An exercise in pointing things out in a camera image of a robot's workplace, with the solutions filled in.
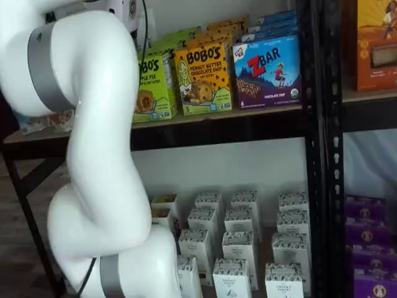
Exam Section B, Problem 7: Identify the blue purple Zbar box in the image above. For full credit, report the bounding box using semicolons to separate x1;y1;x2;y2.
232;34;302;109
248;23;298;34
241;30;299;43
257;11;298;26

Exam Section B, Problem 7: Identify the orange label granola bag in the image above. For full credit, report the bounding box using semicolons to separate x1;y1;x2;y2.
49;109;75;133

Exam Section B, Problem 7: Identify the purple snack box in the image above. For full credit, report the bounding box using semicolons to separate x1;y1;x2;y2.
346;194;388;220
352;244;397;273
353;269;397;298
344;216;390;248

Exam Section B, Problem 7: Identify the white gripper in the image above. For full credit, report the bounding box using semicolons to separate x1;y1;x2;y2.
109;0;140;43

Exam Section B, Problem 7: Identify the white organic pantry box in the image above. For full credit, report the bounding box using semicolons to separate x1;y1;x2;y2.
231;190;261;218
178;228;213;285
223;207;257;240
271;232;311;271
264;263;305;298
187;207;218;242
275;210;311;238
221;230;258;289
194;192;223;218
277;191;310;215
212;258;251;298
176;256;203;298

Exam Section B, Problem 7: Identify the yellow Bobo's peanut butter box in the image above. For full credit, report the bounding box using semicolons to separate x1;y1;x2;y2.
185;30;233;47
174;42;233;116
207;16;249;35

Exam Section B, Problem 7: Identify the large orange snack box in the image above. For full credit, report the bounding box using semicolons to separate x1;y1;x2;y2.
353;0;397;92

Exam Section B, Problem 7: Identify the yellow top granola box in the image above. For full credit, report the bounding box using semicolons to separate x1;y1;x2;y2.
151;194;179;215
151;208;173;230

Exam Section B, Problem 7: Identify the black metal shelf rack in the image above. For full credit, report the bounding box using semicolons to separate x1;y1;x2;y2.
333;0;397;298
0;0;334;298

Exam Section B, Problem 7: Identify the blue label granola bag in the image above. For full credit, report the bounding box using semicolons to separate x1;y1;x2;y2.
12;111;52;135

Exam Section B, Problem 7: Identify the green Bobo's apple pie box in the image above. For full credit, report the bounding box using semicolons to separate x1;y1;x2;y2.
145;38;189;58
163;27;202;43
133;48;179;122

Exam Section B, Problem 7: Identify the light wooden shelf board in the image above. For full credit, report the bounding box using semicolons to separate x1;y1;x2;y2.
342;88;397;104
2;104;303;145

